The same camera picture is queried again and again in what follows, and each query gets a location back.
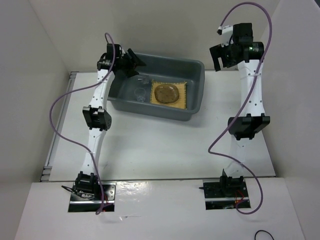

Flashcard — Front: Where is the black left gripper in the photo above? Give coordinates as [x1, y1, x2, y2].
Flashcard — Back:
[115, 48, 146, 78]

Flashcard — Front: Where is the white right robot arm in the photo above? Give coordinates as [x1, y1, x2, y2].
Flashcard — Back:
[209, 23, 271, 154]

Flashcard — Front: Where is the clear plastic cup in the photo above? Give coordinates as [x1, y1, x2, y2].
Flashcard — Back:
[134, 87, 146, 103]
[136, 74, 152, 86]

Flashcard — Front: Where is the bamboo woven mat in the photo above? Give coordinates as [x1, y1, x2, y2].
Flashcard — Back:
[150, 80, 187, 110]

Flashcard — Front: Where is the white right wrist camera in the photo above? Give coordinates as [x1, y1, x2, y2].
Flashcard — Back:
[217, 25, 233, 48]

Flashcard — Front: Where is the black cable loop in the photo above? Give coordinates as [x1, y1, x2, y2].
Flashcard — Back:
[254, 229, 276, 240]

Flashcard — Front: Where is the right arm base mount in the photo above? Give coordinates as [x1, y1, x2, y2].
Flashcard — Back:
[199, 180, 251, 210]

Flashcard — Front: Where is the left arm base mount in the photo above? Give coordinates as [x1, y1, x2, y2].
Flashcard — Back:
[61, 183, 116, 213]

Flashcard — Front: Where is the grey plastic bin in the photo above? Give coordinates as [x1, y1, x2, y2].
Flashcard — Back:
[107, 53, 205, 121]

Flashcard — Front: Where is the clear glass oval dish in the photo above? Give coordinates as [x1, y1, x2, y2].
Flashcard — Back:
[154, 84, 181, 104]
[153, 83, 181, 104]

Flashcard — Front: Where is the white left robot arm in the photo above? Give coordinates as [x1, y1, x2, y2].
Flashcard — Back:
[73, 43, 146, 200]

